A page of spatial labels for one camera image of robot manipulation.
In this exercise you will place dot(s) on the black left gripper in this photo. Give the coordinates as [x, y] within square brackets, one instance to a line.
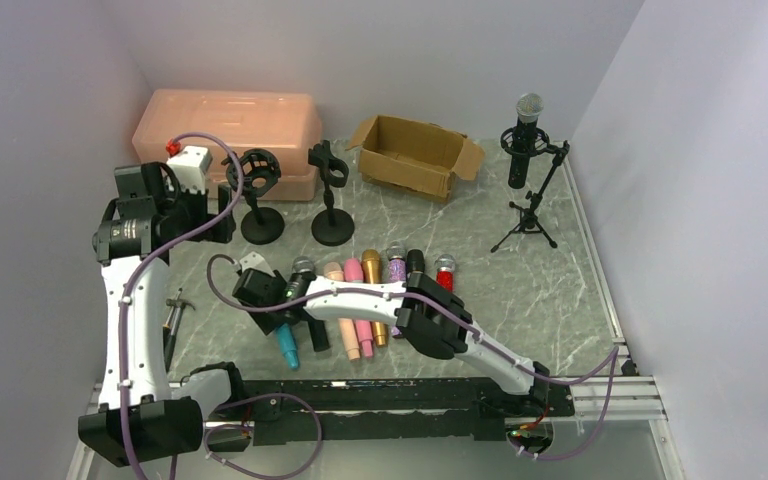
[223, 211]

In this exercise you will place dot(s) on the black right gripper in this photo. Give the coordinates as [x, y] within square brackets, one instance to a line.
[251, 291]

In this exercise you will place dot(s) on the black microphone grey grille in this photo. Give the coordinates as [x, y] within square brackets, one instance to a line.
[318, 334]

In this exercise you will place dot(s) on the blue toy microphone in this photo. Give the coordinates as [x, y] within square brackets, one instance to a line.
[287, 345]

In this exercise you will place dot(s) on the shock mount desk stand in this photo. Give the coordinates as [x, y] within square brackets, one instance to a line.
[261, 172]

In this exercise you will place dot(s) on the beige toy microphone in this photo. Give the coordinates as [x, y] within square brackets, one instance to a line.
[333, 271]

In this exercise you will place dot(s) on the clip mount desk stand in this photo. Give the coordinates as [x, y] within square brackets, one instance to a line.
[332, 226]

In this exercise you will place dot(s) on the pink toy microphone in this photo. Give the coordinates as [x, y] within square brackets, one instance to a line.
[353, 273]

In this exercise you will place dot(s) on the gold microphone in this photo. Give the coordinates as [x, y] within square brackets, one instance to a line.
[372, 269]

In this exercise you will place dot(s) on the purple glitter microphone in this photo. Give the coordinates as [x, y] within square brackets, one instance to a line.
[396, 257]

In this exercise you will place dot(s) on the slim black microphone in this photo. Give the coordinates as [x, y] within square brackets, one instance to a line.
[415, 262]

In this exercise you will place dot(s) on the red glitter microphone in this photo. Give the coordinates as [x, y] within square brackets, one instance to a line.
[445, 266]

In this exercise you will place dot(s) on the brown cardboard box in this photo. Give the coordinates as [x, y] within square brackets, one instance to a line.
[417, 158]

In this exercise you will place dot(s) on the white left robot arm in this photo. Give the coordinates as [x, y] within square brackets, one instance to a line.
[140, 417]

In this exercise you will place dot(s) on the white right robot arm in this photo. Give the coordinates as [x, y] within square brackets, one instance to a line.
[433, 320]

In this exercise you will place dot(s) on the black tripod microphone stand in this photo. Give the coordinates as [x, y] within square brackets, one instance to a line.
[528, 221]

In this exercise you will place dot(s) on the claw hammer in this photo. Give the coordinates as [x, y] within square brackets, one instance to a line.
[171, 327]

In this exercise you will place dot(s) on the orange plastic storage box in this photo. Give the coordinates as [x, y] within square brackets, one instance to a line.
[285, 124]

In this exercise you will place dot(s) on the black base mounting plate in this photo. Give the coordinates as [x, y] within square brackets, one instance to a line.
[286, 411]

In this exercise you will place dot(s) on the black microphone silver grille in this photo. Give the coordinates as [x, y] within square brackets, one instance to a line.
[524, 137]

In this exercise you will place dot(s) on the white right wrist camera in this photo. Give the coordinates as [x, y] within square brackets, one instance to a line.
[255, 261]

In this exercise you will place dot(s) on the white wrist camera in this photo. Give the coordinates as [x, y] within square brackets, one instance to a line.
[191, 165]
[255, 261]

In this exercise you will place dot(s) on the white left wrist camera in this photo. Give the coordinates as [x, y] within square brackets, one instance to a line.
[191, 165]

